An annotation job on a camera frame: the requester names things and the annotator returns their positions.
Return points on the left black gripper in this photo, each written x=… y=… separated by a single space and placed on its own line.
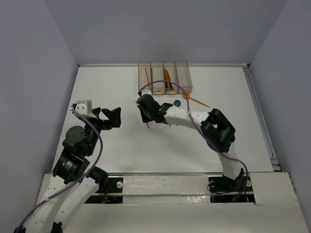
x=104 y=122

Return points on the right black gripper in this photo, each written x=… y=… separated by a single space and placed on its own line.
x=145 y=118

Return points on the gold knife black handle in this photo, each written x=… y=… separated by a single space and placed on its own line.
x=170 y=86
x=167 y=87

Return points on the yellow orange spoon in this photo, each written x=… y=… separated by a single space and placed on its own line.
x=186 y=95

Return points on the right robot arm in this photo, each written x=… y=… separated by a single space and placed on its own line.
x=213 y=126

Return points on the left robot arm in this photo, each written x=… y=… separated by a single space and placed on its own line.
x=74 y=179

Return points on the blue spoon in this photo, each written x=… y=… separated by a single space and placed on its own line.
x=177 y=103

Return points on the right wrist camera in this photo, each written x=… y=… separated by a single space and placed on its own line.
x=145 y=91

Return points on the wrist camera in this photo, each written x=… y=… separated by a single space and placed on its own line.
x=83 y=107
x=145 y=91

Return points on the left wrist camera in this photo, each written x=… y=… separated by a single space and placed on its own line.
x=83 y=107

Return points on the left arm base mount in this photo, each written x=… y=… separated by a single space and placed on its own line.
x=110 y=194

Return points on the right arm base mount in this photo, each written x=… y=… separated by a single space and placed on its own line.
x=221 y=192

